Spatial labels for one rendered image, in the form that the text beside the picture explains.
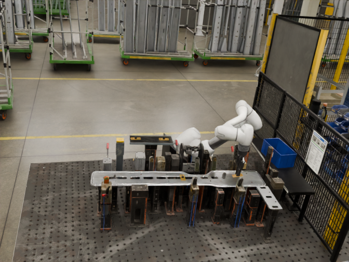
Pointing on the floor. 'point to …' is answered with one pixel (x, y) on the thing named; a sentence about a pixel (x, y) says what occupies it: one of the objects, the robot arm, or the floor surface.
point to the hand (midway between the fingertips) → (238, 171)
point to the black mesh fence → (306, 162)
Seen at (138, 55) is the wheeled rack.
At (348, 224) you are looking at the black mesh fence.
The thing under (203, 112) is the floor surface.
